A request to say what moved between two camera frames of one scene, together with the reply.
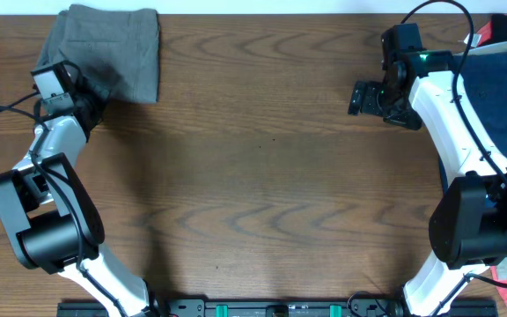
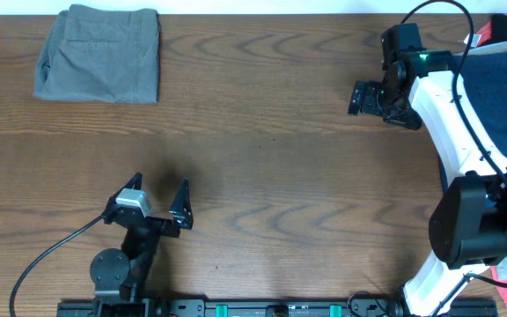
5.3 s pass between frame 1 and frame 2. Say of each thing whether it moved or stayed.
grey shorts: stayed
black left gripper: moved
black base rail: stayed
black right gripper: stayed
